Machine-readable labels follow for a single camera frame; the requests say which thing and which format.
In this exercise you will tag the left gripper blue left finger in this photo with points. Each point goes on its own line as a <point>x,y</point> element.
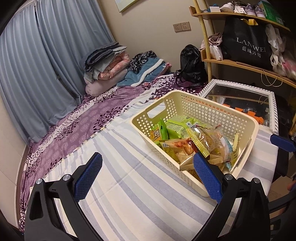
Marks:
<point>85,175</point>

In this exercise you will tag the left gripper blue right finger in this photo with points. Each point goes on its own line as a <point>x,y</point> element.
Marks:
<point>209,175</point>

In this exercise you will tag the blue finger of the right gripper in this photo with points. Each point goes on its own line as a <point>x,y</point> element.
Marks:
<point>287,144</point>

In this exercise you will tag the clear bag of crackers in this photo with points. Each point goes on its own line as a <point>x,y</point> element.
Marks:
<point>198,133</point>

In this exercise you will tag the tan waffle snack bag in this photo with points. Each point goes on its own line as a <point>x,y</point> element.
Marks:
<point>183,150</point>

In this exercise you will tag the large green seaweed snack bag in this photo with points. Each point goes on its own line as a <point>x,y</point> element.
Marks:
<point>177,125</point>

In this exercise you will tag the yellow bibizan biscuit packet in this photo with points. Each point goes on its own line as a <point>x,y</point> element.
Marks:
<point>159,132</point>

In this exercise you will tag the cream perforated plastic basket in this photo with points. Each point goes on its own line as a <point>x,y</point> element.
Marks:
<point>230,121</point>

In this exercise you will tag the white framed mirror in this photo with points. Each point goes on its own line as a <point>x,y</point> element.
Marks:
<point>257,102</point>

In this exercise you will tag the striped white blue sheet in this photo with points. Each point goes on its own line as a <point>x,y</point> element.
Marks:
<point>138,194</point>

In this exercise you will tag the purple floral bed sheet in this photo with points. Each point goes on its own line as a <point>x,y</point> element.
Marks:
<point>88,118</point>

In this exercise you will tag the white tote bags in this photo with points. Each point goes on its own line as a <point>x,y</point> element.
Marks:
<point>282,61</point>

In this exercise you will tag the black LANWEI shopping bag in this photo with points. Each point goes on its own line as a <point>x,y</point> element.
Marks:
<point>246,43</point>

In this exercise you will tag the black backpack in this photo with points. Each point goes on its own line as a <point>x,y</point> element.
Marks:
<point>192,71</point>

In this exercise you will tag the stack of folded quilts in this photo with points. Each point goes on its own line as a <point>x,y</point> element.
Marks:
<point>104,67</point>

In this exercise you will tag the pink cloth on shelf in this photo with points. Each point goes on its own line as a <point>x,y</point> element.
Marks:
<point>214,43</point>

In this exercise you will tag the green box on shelf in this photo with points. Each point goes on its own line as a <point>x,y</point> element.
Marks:
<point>270,12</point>

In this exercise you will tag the blue folded blanket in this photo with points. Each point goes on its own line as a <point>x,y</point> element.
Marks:
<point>152,69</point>

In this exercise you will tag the leopard print cloth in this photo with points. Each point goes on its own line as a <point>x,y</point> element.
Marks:
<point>138,61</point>

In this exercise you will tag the blue-grey curtain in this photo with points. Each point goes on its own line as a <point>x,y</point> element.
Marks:
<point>41,49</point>

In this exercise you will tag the bamboo wooden shelf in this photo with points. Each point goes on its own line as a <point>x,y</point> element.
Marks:
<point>206,54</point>

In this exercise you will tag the wall power socket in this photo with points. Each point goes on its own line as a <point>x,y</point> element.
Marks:
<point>182,27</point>

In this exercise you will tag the framed wall picture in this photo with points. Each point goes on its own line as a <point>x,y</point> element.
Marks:
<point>122,5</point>

